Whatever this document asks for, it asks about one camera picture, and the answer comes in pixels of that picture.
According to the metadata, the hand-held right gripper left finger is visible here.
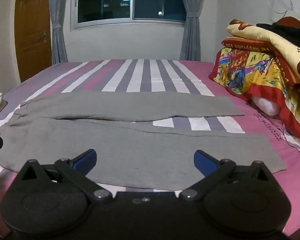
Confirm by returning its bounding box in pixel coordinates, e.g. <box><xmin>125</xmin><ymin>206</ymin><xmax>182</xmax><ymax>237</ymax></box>
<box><xmin>17</xmin><ymin>149</ymin><xmax>112</xmax><ymax>203</ymax></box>

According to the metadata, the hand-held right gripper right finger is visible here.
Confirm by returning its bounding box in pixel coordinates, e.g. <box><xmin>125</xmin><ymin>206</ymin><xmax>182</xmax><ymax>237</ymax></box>
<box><xmin>179</xmin><ymin>150</ymin><xmax>277</xmax><ymax>202</ymax></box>

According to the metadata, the grey sweatshirt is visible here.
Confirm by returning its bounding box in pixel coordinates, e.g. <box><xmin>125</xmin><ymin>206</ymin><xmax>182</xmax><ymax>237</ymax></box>
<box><xmin>0</xmin><ymin>91</ymin><xmax>288</xmax><ymax>191</ymax></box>

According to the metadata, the white pillow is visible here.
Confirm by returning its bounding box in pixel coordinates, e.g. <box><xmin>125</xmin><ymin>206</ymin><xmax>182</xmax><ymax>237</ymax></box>
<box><xmin>251</xmin><ymin>95</ymin><xmax>282</xmax><ymax>117</ymax></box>

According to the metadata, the striped pink and purple bed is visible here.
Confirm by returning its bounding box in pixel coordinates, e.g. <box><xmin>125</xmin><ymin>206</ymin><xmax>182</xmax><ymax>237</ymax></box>
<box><xmin>0</xmin><ymin>59</ymin><xmax>300</xmax><ymax>240</ymax></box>

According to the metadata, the wooden door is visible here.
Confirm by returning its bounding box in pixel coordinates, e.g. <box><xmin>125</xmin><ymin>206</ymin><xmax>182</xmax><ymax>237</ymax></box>
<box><xmin>14</xmin><ymin>0</ymin><xmax>52</xmax><ymax>83</ymax></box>

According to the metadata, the grey curtain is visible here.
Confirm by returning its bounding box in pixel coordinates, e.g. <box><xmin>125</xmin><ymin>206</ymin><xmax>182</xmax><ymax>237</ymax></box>
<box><xmin>48</xmin><ymin>0</ymin><xmax>69</xmax><ymax>64</ymax></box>
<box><xmin>178</xmin><ymin>0</ymin><xmax>202</xmax><ymax>61</ymax></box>

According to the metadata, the cream printed blanket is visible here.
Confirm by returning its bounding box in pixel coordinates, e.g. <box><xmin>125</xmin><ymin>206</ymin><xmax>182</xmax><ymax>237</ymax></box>
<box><xmin>226</xmin><ymin>19</ymin><xmax>300</xmax><ymax>88</ymax></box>

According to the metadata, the black cloth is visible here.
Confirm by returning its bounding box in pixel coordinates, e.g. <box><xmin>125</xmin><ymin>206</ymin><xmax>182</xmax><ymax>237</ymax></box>
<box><xmin>256</xmin><ymin>22</ymin><xmax>300</xmax><ymax>50</ymax></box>

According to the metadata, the wooden headboard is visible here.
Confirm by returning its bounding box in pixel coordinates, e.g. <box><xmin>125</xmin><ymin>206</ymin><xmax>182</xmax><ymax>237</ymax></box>
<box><xmin>276</xmin><ymin>16</ymin><xmax>300</xmax><ymax>31</ymax></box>

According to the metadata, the window with white frame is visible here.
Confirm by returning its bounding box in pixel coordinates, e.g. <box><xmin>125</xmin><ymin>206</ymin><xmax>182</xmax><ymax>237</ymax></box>
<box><xmin>70</xmin><ymin>0</ymin><xmax>187</xmax><ymax>30</ymax></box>

